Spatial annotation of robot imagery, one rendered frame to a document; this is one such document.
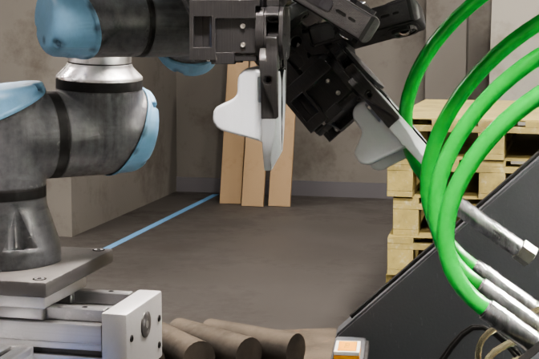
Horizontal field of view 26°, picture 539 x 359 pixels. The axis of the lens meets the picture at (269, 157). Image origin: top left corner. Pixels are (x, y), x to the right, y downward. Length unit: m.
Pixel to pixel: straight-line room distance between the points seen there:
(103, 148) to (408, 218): 3.38
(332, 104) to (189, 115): 8.40
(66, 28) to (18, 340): 0.47
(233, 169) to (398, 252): 4.23
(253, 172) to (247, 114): 7.80
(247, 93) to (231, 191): 7.92
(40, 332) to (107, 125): 0.28
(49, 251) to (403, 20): 0.60
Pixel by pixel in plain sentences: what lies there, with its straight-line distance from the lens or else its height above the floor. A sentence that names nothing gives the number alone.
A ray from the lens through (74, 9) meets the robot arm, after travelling 1.21.
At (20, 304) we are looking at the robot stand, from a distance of 1.50.
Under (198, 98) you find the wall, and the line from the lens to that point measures 9.51.
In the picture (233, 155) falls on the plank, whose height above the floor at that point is 0.36.
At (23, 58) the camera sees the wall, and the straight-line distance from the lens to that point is 7.64.
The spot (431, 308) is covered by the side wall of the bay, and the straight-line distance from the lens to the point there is 1.50.
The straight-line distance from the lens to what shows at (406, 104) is 1.14.
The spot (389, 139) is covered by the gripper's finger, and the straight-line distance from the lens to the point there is 1.13.
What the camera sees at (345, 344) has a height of 0.96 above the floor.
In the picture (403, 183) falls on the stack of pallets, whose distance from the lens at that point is 4.81.
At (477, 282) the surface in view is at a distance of 1.01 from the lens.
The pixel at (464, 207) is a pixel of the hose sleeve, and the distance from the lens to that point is 1.16.
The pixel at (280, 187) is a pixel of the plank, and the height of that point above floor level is 0.14.
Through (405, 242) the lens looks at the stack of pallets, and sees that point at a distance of 4.83.
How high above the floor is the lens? 1.34
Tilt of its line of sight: 6 degrees down
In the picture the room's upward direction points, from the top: straight up
